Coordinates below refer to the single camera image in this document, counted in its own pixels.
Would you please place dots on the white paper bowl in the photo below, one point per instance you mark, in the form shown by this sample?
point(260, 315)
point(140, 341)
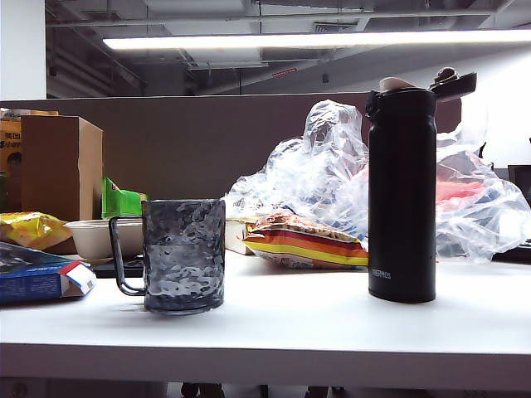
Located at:
point(89, 240)

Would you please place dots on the clear crumpled plastic bag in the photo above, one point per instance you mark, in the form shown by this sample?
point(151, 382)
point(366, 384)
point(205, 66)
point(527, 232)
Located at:
point(315, 174)

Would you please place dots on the yellow printed carton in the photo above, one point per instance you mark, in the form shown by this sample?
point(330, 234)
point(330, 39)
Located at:
point(10, 141)

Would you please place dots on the orange packet inside bag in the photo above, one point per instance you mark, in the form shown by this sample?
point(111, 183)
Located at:
point(456, 190)

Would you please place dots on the long ceiling light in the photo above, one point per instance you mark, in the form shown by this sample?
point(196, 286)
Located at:
point(290, 40)

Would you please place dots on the black monitor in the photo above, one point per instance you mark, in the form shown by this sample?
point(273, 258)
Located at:
point(520, 180)

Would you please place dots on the blue product box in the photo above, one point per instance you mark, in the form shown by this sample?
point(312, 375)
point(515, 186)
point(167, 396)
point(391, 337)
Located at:
point(29, 282)

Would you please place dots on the striped red yellow snack bag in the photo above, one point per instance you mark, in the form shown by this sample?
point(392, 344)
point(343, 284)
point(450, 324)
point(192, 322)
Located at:
point(303, 244)

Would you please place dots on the red ceiling sign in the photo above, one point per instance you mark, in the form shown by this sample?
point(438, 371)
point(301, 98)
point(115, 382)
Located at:
point(284, 72)

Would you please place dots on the green snack packet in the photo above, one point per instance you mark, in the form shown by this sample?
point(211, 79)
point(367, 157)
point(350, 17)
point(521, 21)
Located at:
point(118, 201)

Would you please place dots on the brown cardboard box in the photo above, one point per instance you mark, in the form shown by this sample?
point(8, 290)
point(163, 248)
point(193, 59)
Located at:
point(58, 166)

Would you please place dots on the black flat tray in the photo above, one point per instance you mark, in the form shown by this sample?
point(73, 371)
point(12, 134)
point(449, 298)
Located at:
point(108, 269)

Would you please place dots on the brown desk partition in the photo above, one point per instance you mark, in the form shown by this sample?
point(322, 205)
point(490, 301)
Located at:
point(186, 145)

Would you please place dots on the black Thermos flask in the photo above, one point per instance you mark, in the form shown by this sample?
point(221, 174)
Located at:
point(402, 186)

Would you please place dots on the black keyboard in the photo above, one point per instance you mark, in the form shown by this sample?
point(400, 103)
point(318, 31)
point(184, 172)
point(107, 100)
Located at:
point(518, 253)

